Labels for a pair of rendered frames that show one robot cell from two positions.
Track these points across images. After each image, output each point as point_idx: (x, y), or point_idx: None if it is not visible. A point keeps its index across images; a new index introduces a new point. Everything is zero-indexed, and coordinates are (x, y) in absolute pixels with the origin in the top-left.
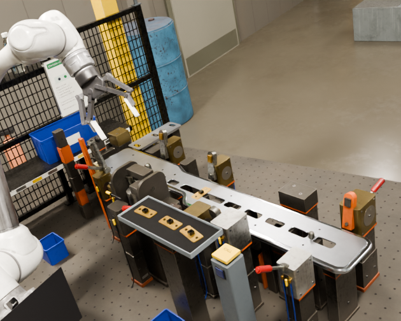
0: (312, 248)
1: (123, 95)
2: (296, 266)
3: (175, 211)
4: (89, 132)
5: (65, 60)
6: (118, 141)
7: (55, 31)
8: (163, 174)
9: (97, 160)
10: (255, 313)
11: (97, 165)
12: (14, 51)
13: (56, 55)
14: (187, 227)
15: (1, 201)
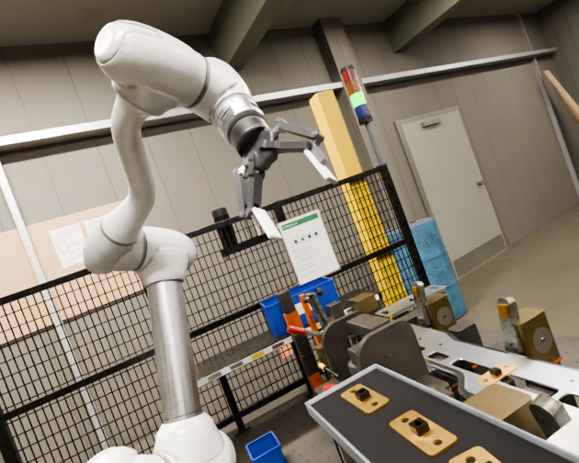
0: None
1: (303, 145)
2: None
3: (435, 399)
4: (325, 298)
5: (215, 113)
6: (361, 308)
7: (180, 44)
8: (410, 326)
9: (320, 322)
10: None
11: None
12: (102, 69)
13: (197, 102)
14: (474, 453)
15: (175, 373)
